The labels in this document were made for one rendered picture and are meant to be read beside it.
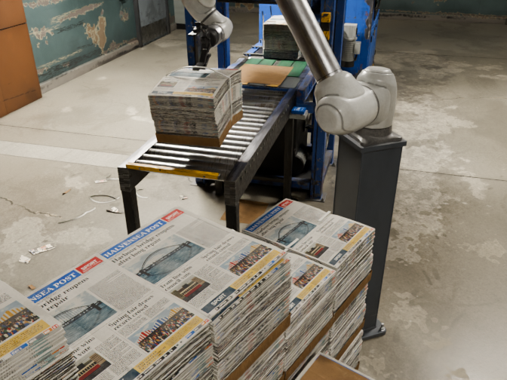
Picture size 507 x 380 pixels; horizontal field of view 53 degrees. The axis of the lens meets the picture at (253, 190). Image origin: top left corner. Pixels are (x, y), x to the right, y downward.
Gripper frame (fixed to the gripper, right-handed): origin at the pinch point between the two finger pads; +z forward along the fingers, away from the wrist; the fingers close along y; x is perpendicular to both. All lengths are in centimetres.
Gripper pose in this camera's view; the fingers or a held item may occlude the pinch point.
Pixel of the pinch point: (194, 51)
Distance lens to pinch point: 219.2
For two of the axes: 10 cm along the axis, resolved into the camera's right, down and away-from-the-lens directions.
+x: -9.6, -1.0, 2.5
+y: 0.5, 8.4, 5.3
